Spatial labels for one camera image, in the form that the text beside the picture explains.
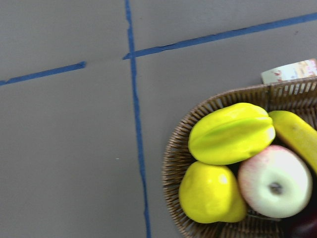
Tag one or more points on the brown wicker basket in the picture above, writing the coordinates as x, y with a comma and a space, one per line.
298, 96

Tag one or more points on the paper basket label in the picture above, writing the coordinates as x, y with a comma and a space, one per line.
293, 71

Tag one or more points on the pale pink-white apple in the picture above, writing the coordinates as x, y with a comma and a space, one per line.
276, 182

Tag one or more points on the dark purple plum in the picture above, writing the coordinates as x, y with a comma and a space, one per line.
303, 225

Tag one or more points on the yellow lemon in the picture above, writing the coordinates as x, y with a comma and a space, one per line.
210, 193

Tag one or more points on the yellow starfruit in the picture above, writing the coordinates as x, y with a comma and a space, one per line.
232, 134

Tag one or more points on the yellow banana leftmost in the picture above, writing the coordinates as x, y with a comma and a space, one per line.
297, 134

